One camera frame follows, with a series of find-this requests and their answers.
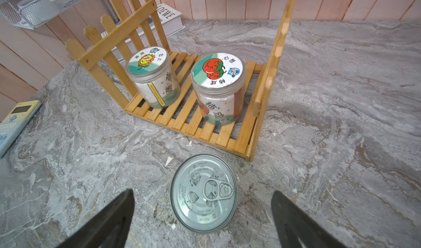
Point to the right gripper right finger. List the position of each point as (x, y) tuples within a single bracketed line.
[(296, 229)]

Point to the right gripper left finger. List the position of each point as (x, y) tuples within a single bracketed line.
[(107, 229)]

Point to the purple label tin can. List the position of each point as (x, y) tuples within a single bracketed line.
[(204, 194)]

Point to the sunflower lid seed jar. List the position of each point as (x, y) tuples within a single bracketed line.
[(151, 72)]

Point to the tomato lid seed jar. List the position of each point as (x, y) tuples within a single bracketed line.
[(219, 81)]

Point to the bamboo two-tier shelf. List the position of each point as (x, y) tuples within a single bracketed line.
[(184, 115)]

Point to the yellow calculator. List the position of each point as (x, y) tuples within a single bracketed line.
[(15, 122)]

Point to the white tape roll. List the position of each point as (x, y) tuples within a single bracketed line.
[(37, 8)]

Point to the white wire wall rack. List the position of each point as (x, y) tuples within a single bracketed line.
[(10, 11)]

